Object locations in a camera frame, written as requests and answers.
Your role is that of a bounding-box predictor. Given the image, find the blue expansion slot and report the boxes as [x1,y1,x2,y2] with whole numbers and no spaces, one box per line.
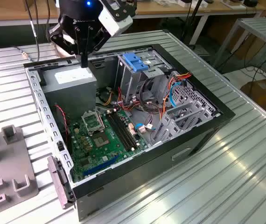
[83,154,121,177]

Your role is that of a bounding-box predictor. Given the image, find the silver optical drive cage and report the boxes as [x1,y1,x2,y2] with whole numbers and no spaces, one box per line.
[114,50,173,103]

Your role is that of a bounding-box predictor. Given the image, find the green motherboard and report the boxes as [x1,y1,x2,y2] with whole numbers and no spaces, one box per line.
[67,109,152,184]

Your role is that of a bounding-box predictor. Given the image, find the grey power supply unit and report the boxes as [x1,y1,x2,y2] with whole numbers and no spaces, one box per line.
[39,63,98,122]

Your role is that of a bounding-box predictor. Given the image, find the red wire bundle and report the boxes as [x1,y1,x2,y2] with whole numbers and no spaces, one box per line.
[117,86,145,113]

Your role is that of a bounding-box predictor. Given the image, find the black wire bundle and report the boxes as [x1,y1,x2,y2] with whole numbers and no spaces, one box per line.
[139,78,168,115]

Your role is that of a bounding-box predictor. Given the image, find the wooden desk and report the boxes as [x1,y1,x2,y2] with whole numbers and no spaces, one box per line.
[0,0,266,45]

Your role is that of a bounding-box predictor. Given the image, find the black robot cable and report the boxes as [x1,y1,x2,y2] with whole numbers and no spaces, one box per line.
[25,0,41,63]

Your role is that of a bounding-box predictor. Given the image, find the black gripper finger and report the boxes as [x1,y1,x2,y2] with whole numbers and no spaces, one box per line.
[84,23,112,69]
[48,22,85,69]

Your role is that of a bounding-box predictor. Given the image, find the grey card retention latch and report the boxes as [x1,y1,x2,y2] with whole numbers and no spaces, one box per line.
[47,155,75,210]

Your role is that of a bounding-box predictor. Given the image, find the orange red power wire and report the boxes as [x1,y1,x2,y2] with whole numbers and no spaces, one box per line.
[158,71,192,122]

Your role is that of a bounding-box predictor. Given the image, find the flat brown cardboard box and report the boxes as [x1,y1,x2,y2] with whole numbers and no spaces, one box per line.
[234,35,266,62]

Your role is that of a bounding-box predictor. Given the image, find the yellow power wires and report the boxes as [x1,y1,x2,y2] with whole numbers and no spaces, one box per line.
[99,90,115,106]

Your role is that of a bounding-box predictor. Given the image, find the CPU socket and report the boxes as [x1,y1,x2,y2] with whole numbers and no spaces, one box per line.
[91,132,112,149]

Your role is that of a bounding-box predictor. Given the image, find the metal slat side table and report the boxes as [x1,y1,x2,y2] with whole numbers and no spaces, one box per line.
[213,17,266,68]

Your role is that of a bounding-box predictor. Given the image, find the light blue data wire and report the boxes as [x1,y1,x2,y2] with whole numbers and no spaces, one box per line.
[169,80,186,108]

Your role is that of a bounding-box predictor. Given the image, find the silver disk bay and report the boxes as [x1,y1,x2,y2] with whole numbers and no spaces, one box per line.
[152,77,222,145]

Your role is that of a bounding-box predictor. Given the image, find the black RAM slot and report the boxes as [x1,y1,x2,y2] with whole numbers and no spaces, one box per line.
[110,112,133,150]
[106,112,129,151]
[116,111,140,147]
[113,112,136,149]

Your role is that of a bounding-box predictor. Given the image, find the large cardboard box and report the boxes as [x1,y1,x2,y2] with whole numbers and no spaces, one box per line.
[240,79,266,122]

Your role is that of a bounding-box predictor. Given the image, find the black open PC case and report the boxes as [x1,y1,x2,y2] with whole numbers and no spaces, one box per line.
[22,43,236,222]

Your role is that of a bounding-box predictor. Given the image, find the blue wire with white label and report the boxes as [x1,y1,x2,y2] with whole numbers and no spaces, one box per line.
[134,123,158,132]

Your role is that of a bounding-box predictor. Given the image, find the metal socket cover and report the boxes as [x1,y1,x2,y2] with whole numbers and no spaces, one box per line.
[81,111,105,136]

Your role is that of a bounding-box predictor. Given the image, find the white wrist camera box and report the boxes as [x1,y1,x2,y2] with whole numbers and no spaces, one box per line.
[98,0,137,37]

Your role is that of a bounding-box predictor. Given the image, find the purple wires white plug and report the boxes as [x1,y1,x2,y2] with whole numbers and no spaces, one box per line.
[139,116,155,134]

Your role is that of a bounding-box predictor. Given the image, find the red black twisted wire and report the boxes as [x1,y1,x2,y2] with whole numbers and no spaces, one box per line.
[54,104,70,143]

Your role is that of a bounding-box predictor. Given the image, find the small brown cardboard box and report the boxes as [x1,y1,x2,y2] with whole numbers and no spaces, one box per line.
[22,0,59,12]

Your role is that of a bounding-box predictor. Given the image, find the grey parts rack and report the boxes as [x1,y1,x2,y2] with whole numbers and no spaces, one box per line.
[0,125,40,219]

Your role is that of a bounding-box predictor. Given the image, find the blue drive cage latch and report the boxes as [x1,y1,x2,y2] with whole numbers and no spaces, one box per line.
[122,53,149,72]

